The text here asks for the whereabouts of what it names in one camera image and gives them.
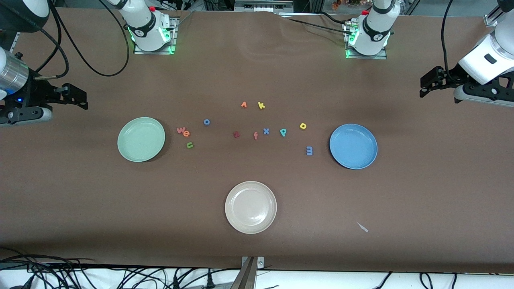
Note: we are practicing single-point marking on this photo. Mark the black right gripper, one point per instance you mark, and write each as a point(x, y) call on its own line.
point(35, 95)

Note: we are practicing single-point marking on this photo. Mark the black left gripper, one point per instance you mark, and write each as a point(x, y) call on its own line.
point(449, 78)

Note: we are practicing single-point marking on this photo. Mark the blue foam letter m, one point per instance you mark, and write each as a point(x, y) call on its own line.
point(309, 150)

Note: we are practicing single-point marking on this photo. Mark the teal foam letter p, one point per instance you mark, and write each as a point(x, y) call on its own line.
point(282, 132)

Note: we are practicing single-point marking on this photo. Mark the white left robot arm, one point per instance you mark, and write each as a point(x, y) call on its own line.
point(373, 32)

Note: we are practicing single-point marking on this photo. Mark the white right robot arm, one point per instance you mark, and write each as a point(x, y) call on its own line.
point(146, 28)

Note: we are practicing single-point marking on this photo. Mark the green plate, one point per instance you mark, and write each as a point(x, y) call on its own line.
point(141, 139)

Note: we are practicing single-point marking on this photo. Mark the blue plate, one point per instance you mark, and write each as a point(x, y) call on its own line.
point(353, 146)

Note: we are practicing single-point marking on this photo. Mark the small white paper scrap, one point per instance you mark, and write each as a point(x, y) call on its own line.
point(362, 227)

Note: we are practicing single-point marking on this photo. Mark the grey background equipment box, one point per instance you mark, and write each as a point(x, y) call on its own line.
point(261, 6)

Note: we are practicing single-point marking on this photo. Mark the brown table cover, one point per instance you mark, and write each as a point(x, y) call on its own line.
point(257, 172)

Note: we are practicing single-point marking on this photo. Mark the beige plate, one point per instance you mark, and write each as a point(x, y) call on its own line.
point(250, 207)

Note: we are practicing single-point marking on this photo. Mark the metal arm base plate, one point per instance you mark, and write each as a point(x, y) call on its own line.
point(377, 56)
point(175, 30)

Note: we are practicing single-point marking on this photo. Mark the aluminium frame profile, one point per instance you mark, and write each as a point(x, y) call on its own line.
point(17, 40)
point(490, 20)

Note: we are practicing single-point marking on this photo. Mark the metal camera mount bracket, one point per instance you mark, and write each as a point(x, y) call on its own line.
point(247, 277)

